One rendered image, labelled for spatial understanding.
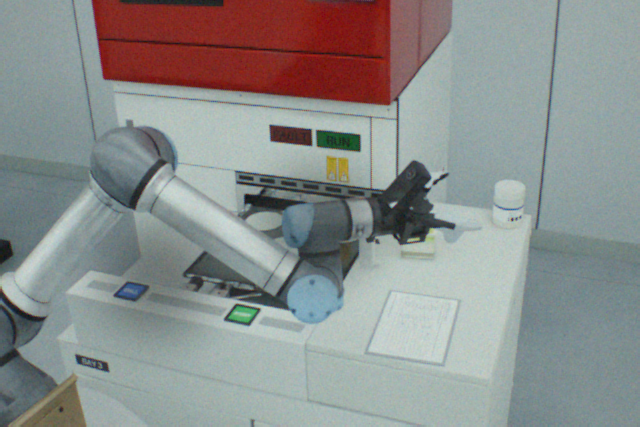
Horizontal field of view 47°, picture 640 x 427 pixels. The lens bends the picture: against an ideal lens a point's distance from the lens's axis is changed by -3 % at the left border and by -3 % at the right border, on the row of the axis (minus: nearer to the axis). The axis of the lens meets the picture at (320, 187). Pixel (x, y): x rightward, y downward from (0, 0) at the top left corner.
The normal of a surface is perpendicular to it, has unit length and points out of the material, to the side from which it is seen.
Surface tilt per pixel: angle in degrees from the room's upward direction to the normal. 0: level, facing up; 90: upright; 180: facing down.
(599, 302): 0
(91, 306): 90
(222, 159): 90
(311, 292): 69
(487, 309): 0
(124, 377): 90
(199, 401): 90
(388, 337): 0
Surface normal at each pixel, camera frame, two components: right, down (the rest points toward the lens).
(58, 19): -0.35, 0.43
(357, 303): -0.04, -0.89
